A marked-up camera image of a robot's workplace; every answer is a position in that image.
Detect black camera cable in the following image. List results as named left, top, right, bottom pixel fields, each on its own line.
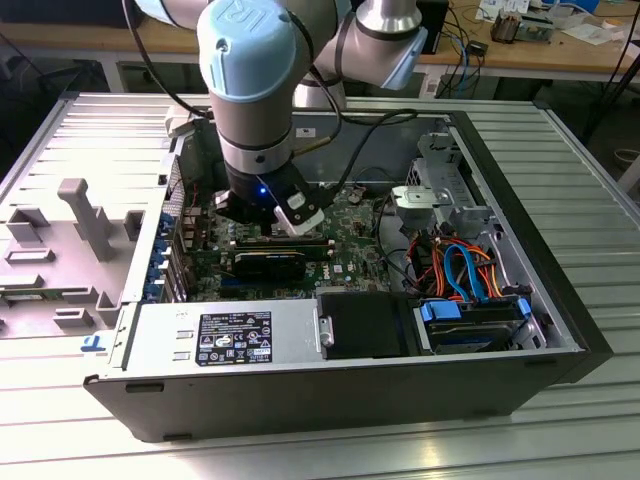
left=324, top=109, right=419, bottom=206

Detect hard disk in blue carrier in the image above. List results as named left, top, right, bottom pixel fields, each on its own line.
left=412, top=297, right=531, bottom=356

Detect wooden desk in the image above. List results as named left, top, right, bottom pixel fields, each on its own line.
left=0, top=0, right=640, bottom=84

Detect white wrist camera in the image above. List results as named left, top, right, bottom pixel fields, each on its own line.
left=272, top=187, right=326, bottom=236

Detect blue flat wire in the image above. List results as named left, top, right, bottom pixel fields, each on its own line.
left=443, top=244, right=491, bottom=304

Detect black box device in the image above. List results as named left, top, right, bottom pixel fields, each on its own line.
left=417, top=0, right=451, bottom=55

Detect grey parts rack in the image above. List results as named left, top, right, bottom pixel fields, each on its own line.
left=0, top=177, right=146, bottom=341

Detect black open PC case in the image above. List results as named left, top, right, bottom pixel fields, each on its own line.
left=82, top=102, right=615, bottom=444

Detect silver round metal bracket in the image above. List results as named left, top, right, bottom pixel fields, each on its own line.
left=389, top=184, right=451, bottom=236

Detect silver power supply with label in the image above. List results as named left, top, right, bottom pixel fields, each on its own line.
left=122, top=299, right=321, bottom=371

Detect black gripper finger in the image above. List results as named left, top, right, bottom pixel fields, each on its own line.
left=213, top=187, right=247, bottom=222

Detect green motherboard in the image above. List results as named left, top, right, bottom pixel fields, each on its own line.
left=182, top=185, right=396, bottom=304

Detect green RAM stick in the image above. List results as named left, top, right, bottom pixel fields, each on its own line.
left=233, top=235, right=335, bottom=259

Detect orange red wire bundle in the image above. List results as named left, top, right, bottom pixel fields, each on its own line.
left=409, top=237, right=504, bottom=301

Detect black monitor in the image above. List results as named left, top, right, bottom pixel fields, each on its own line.
left=0, top=0, right=139, bottom=30

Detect metal drive cage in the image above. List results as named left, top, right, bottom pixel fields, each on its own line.
left=407, top=132, right=476, bottom=206

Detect blue card retention bracket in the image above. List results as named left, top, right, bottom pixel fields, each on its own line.
left=143, top=212, right=176, bottom=304

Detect black graphics card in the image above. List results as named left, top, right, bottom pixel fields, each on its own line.
left=232, top=248, right=307, bottom=282

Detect white papers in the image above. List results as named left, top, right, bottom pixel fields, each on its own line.
left=562, top=14, right=626, bottom=46

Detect grey electronics board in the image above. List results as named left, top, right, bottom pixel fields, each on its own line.
left=517, top=12, right=556, bottom=44

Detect brown metal transformer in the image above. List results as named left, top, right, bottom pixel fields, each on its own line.
left=489, top=12, right=524, bottom=44

